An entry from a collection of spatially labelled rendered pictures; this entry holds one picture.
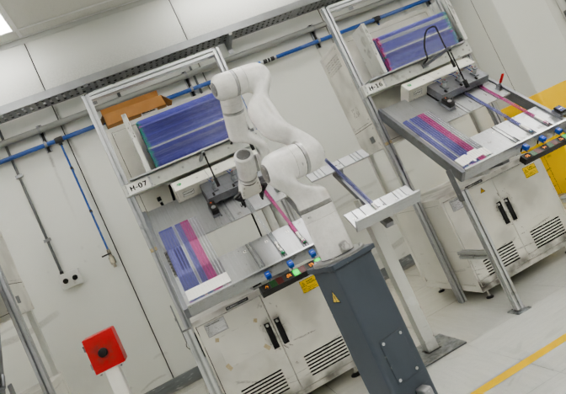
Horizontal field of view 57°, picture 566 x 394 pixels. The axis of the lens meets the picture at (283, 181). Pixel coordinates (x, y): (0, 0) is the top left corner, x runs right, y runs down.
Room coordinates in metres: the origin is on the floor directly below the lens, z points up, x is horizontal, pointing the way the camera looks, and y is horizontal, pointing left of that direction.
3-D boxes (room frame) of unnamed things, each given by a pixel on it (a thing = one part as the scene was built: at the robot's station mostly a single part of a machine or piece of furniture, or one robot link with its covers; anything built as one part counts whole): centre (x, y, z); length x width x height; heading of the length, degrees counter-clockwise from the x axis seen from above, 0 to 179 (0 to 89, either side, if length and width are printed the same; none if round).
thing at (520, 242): (3.05, -1.05, 0.65); 1.01 x 0.73 x 1.29; 14
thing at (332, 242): (1.79, -0.07, 0.79); 0.19 x 0.19 x 0.18
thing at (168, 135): (2.76, 0.33, 1.52); 0.51 x 0.13 x 0.27; 104
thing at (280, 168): (1.77, -0.04, 1.00); 0.19 x 0.12 x 0.24; 112
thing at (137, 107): (3.02, 0.51, 1.82); 0.68 x 0.30 x 0.20; 104
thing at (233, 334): (2.86, 0.42, 0.31); 0.70 x 0.65 x 0.62; 104
